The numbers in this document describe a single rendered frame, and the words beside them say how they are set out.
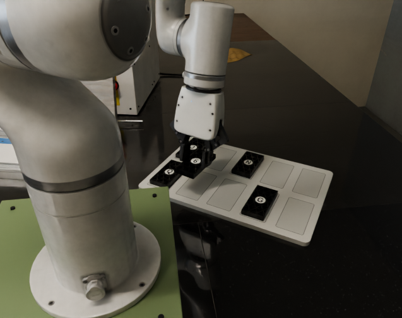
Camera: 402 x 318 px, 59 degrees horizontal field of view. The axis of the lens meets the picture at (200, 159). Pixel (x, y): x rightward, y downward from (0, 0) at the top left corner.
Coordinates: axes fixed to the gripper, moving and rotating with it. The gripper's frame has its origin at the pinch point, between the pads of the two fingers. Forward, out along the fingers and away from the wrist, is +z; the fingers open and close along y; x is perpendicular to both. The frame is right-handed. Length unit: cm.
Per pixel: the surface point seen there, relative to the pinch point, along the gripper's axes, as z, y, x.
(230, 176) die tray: 6.3, 5.4, 8.4
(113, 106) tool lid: -3.9, -29.3, 5.0
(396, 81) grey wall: 4, 28, 251
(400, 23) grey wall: -38, 18, 254
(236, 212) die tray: 8.6, 12.6, -2.3
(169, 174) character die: 6.9, -6.6, 0.0
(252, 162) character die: 3.7, 8.3, 14.8
